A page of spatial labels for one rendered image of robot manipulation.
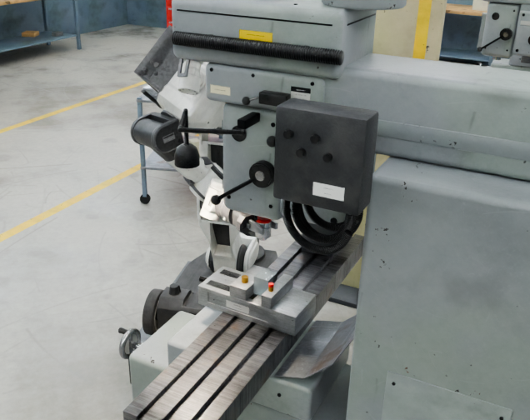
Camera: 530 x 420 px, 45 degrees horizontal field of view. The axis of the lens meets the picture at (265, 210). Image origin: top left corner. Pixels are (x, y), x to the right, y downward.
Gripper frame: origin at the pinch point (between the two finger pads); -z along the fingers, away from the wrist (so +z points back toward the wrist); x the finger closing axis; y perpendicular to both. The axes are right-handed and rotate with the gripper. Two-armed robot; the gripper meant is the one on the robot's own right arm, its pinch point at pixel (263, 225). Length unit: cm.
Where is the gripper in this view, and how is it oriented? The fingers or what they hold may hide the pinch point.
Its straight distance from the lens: 191.2
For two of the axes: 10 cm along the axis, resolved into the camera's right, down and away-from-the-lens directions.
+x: 7.5, -2.6, 6.1
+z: -6.7, -3.4, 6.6
